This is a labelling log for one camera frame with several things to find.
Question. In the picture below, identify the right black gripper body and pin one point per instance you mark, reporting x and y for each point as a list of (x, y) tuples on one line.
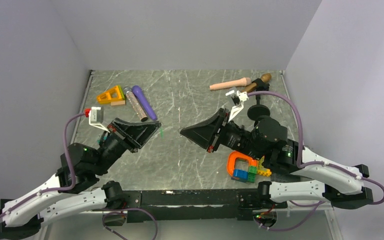
[(232, 135)]

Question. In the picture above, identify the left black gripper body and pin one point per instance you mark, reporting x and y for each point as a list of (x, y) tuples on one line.
[(117, 145)]

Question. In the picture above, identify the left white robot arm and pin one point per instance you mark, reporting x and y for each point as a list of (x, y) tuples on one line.
[(68, 191)]

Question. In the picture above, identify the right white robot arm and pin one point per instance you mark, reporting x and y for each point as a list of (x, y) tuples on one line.
[(341, 186)]

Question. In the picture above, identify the orange curved track piece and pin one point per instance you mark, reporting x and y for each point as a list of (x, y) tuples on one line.
[(235, 158)]

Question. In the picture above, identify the light wooden block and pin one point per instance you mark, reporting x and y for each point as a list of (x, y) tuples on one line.
[(118, 103)]

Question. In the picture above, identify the black microphone stand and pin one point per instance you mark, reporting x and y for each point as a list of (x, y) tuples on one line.
[(258, 110)]

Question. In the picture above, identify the blue toy brick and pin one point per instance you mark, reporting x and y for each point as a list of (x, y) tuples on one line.
[(240, 175)]

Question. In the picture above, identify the glitter tube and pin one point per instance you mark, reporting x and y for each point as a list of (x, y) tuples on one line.
[(135, 104)]

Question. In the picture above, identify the purple tube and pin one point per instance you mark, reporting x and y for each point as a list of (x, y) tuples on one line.
[(138, 92)]

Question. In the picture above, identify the green toy brick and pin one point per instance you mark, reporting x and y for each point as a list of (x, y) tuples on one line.
[(251, 174)]

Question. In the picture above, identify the orange triangle toy block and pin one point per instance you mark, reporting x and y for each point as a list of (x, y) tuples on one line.
[(113, 94)]

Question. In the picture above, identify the yellow toy brick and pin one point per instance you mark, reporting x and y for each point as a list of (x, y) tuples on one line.
[(261, 170)]

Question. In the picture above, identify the gold microphone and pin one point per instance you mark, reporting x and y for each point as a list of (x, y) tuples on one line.
[(259, 84)]

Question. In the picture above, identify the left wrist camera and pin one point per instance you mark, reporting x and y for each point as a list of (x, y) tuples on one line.
[(95, 115)]

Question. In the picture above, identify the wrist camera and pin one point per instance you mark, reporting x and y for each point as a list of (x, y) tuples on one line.
[(95, 115), (238, 99)]

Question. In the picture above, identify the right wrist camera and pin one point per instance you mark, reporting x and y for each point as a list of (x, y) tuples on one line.
[(238, 99)]

